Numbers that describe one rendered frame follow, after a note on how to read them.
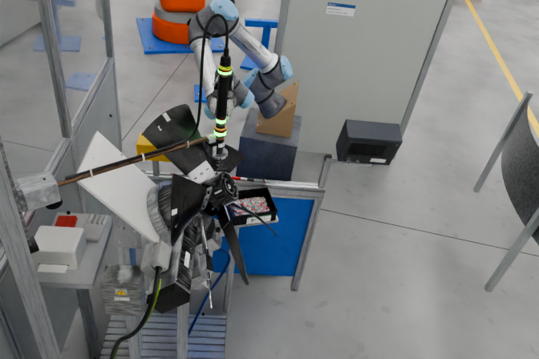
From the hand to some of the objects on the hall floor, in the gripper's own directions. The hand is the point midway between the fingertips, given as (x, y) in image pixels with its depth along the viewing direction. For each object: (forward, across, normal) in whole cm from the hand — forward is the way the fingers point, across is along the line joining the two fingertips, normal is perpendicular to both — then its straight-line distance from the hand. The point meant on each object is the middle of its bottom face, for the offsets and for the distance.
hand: (220, 111), depth 157 cm
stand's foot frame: (+9, +20, -150) cm, 152 cm away
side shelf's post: (+7, +55, -151) cm, 160 cm away
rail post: (-40, -53, -150) cm, 164 cm away
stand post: (+9, +33, -151) cm, 154 cm away
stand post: (+9, +10, -151) cm, 151 cm away
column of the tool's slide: (+37, +59, -151) cm, 166 cm away
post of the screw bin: (-22, -11, -150) cm, 152 cm away
